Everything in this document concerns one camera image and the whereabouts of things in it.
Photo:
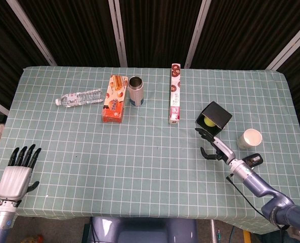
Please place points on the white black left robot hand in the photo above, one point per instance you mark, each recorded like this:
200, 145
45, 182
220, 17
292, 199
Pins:
14, 181

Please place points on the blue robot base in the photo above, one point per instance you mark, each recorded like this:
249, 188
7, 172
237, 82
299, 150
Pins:
142, 230

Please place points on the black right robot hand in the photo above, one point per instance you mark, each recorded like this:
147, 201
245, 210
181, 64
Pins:
221, 148

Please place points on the black open cardboard box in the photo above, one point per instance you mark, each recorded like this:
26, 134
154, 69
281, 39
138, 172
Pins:
219, 115

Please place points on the grey Starbucks steel tumbler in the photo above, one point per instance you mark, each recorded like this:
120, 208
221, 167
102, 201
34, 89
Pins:
136, 93

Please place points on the blue silver right robot arm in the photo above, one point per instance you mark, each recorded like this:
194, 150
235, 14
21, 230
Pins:
263, 189

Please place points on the blue silver left robot arm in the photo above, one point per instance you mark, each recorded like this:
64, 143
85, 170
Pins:
0, 220

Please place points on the metal table leg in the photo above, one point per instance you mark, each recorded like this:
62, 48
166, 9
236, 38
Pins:
213, 231

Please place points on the clear plastic water bottle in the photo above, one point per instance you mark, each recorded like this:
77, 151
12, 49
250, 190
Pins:
80, 98

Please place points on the orange snack carton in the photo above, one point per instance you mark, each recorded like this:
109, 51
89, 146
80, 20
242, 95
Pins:
115, 101

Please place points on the white paper cup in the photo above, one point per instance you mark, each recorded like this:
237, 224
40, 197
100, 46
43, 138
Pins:
249, 139

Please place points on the yellow tennis ball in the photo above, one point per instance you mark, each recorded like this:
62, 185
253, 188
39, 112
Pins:
209, 122

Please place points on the long narrow white red box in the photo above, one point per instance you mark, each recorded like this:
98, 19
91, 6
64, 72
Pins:
175, 96

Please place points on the dark pleated curtain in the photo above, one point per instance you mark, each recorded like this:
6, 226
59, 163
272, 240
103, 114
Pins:
154, 27

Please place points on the green checked tablecloth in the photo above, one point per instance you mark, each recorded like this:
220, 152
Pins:
129, 157

